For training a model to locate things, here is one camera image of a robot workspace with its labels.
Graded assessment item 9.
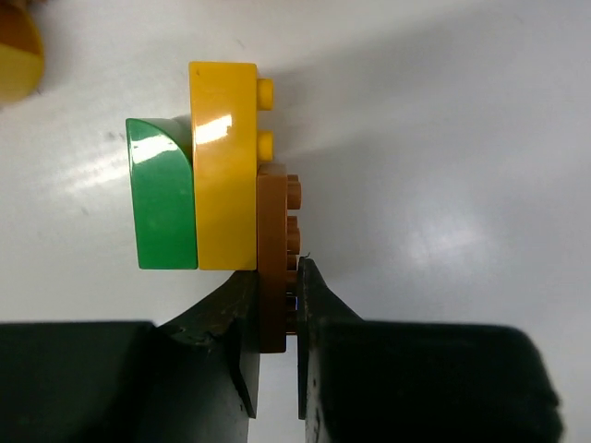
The yellow round orange-print lego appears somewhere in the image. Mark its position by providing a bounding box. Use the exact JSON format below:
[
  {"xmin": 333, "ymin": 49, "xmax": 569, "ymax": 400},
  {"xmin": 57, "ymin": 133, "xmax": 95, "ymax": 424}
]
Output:
[{"xmin": 1, "ymin": 1, "xmax": 45, "ymax": 105}]

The yellow lego brick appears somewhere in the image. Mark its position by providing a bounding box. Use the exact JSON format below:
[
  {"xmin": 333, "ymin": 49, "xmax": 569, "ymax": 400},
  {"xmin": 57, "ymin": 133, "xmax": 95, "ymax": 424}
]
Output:
[{"xmin": 188, "ymin": 61, "xmax": 274, "ymax": 270}]

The long brown lego plate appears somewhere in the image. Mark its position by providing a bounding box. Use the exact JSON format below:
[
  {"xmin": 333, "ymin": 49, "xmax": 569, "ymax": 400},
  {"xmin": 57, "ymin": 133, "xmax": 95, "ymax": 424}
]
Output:
[{"xmin": 257, "ymin": 163, "xmax": 302, "ymax": 353}]

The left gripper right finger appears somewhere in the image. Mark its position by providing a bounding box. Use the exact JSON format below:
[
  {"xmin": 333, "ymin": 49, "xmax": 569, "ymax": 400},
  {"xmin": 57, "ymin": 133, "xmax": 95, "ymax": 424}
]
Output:
[{"xmin": 296, "ymin": 258, "xmax": 561, "ymax": 442}]

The green curved lego brick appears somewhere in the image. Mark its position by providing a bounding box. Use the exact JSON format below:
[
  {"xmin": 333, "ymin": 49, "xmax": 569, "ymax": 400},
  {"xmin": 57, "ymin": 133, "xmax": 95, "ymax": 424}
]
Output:
[{"xmin": 126, "ymin": 118, "xmax": 198, "ymax": 269}]

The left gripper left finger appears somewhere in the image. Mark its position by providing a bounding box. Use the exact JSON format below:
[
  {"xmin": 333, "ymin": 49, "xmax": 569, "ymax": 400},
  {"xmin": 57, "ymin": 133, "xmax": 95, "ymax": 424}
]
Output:
[{"xmin": 1, "ymin": 271, "xmax": 259, "ymax": 442}]

